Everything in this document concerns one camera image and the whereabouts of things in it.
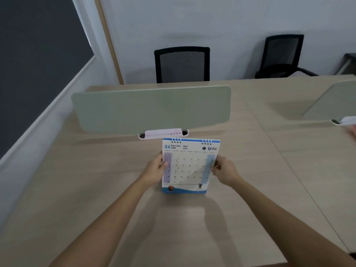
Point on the person's right hand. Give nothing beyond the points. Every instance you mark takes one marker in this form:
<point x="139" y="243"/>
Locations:
<point x="226" y="172"/>

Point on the person's left hand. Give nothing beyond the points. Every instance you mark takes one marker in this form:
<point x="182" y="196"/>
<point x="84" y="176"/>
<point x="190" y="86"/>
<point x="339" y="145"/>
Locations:
<point x="153" y="171"/>

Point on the person's left thumb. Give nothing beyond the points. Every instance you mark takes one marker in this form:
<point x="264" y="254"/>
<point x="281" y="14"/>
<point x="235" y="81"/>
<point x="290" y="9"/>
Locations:
<point x="163" y="165"/>

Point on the person's right thumb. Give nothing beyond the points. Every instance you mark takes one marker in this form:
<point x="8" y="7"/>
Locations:
<point x="216" y="166"/>

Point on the white spiral desk calendar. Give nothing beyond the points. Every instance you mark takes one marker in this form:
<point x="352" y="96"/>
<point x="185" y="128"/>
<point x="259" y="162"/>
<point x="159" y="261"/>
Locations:
<point x="190" y="166"/>

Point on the person's right forearm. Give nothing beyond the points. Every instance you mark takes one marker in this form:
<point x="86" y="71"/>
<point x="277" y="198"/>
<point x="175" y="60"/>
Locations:
<point x="289" y="223"/>

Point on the person's left forearm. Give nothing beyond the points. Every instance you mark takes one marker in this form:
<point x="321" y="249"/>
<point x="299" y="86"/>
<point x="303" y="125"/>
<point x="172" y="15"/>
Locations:
<point x="101" y="225"/>

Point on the pink pen holder tray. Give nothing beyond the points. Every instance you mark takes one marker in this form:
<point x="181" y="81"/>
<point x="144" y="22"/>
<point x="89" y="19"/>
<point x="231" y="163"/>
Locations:
<point x="163" y="133"/>

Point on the pale green desk divider panel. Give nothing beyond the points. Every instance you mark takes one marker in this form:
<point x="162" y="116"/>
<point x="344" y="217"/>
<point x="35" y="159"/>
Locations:
<point x="332" y="101"/>
<point x="151" y="108"/>

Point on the black mesh office chair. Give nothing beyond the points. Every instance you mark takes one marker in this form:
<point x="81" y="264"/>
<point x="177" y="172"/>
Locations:
<point x="182" y="64"/>
<point x="282" y="56"/>

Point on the white pen holder tray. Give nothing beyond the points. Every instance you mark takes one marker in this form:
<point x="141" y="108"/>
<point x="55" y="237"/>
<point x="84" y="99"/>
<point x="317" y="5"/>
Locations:
<point x="343" y="121"/>

